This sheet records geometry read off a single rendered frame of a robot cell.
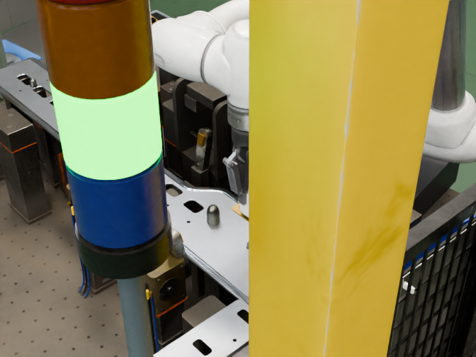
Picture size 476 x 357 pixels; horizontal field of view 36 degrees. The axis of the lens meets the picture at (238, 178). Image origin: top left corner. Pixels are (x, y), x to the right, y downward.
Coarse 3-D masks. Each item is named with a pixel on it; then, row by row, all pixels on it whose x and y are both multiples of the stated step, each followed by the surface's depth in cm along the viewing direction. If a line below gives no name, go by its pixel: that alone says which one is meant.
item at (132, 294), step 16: (80, 240) 54; (160, 240) 54; (80, 256) 56; (96, 256) 53; (112, 256) 53; (128, 256) 53; (144, 256) 54; (160, 256) 55; (96, 272) 55; (112, 272) 54; (128, 272) 54; (144, 272) 55; (128, 288) 58; (144, 288) 60; (128, 304) 60; (144, 304) 60; (128, 320) 61; (144, 320) 61; (128, 336) 62; (144, 336) 62; (128, 352) 64; (144, 352) 63
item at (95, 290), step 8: (72, 208) 184; (72, 216) 187; (88, 272) 196; (88, 280) 202; (96, 280) 199; (104, 280) 201; (112, 280) 203; (80, 288) 202; (88, 288) 200; (96, 288) 200; (104, 288) 202
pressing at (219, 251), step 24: (0, 72) 237; (24, 72) 237; (24, 96) 225; (48, 96) 225; (48, 120) 215; (192, 192) 188; (216, 192) 188; (192, 216) 180; (240, 216) 180; (192, 240) 173; (216, 240) 173; (240, 240) 173; (216, 264) 167; (240, 264) 167; (240, 288) 161
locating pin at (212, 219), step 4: (212, 204) 177; (208, 208) 176; (212, 208) 175; (216, 208) 176; (208, 212) 176; (212, 212) 176; (216, 212) 176; (208, 216) 176; (212, 216) 176; (216, 216) 176; (208, 220) 177; (212, 220) 177; (216, 220) 177; (208, 224) 178; (212, 224) 177; (216, 224) 178
